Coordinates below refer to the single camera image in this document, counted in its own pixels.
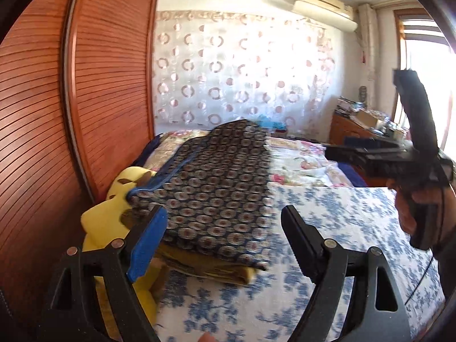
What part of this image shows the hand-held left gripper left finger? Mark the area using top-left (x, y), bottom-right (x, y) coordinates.
top-left (39, 205), bottom-right (169, 342)

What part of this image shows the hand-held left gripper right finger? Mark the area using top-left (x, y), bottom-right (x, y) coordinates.
top-left (280, 205), bottom-right (410, 342)

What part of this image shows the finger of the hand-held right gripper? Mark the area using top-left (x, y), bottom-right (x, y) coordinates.
top-left (344, 136), bottom-right (403, 152)
top-left (325, 145), bottom-right (390, 178)

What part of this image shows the navy patterned garment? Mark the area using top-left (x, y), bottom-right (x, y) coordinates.
top-left (127, 119), bottom-right (279, 272)

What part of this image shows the person's right forearm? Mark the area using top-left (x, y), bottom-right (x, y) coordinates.
top-left (429, 233), bottom-right (456, 275)

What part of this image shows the person's right hand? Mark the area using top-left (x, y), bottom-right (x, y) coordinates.
top-left (388, 181), bottom-right (456, 247)

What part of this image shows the navy blue blanket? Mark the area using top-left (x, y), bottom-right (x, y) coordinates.
top-left (337, 162), bottom-right (370, 188)

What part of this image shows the cardboard box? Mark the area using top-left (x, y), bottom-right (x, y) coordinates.
top-left (356, 109), bottom-right (379, 129)

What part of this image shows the long wooden cabinet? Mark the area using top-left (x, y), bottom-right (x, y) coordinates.
top-left (329, 112), bottom-right (414, 147)

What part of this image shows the pile of papers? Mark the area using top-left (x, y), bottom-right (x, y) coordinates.
top-left (337, 96), bottom-right (364, 113)

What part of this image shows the yellow plush pillow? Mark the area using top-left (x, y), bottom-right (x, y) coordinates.
top-left (81, 166), bottom-right (168, 333)

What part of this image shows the blue floral white bedsheet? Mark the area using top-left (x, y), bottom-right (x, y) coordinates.
top-left (153, 182), bottom-right (446, 342)

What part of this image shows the floral quilt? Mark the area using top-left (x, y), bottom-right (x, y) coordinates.
top-left (142, 130), bottom-right (354, 188)

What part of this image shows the gold-brown patterned garment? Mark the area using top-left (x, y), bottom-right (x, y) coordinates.
top-left (157, 244), bottom-right (258, 286)

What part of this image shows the teal blue box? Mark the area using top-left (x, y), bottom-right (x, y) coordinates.
top-left (255, 114), bottom-right (288, 131)

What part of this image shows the white wrapped pipe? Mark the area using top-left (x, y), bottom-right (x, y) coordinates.
top-left (356, 3), bottom-right (379, 83)

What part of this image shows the sheer circle-patterned curtain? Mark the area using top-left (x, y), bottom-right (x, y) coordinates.
top-left (153, 9), bottom-right (337, 138)

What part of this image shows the white air conditioner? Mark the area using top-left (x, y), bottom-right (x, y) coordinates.
top-left (292, 0), bottom-right (359, 32)

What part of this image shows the wooden slatted wardrobe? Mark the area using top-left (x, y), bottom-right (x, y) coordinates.
top-left (0, 0), bottom-right (164, 328)

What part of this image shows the black cable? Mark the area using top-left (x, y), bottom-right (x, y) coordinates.
top-left (408, 169), bottom-right (450, 300)

